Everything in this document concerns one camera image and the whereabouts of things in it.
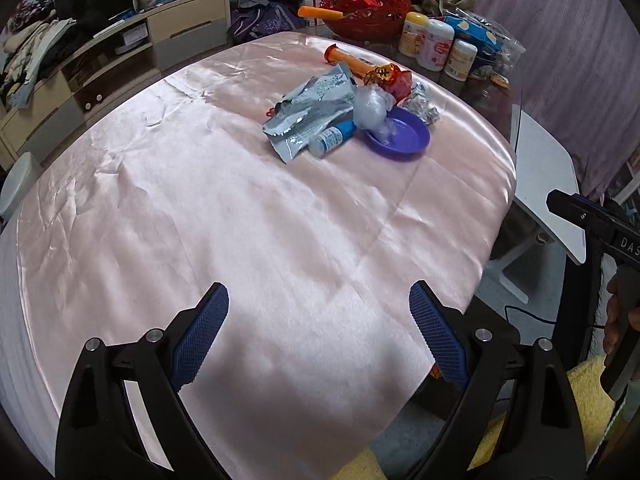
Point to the silver foil wrapper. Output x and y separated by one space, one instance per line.
422 105

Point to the pink satin tablecloth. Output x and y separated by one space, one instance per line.
250 210

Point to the pile of clothes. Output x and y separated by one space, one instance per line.
35 50

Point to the beige tv cabinet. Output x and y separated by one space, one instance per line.
185 20

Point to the small yellow snack packet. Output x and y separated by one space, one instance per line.
500 80

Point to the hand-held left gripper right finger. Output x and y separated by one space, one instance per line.
440 335

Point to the person's right hand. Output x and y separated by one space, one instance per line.
611 330

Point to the red gold wrapper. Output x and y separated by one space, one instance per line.
395 82

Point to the silver foil packet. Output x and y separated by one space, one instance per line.
310 110

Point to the white round bin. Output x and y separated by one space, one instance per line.
17 190

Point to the purple patterned bag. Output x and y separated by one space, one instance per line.
270 22

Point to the purple curtain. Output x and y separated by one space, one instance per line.
560 35

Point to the yellow-capped white bottle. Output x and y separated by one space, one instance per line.
412 35

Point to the white bottle red label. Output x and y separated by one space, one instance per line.
435 45

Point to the blue round tin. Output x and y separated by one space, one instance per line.
475 35

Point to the white bench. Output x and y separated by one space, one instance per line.
545 175

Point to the red openwork basket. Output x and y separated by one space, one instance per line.
380 15

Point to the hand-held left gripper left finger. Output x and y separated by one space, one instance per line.
205 330

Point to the orange tube bottle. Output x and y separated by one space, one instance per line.
347 57

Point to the small white jar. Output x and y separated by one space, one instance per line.
460 60

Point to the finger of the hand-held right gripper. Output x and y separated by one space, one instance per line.
580 210

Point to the small blue white bottle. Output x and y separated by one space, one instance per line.
330 138

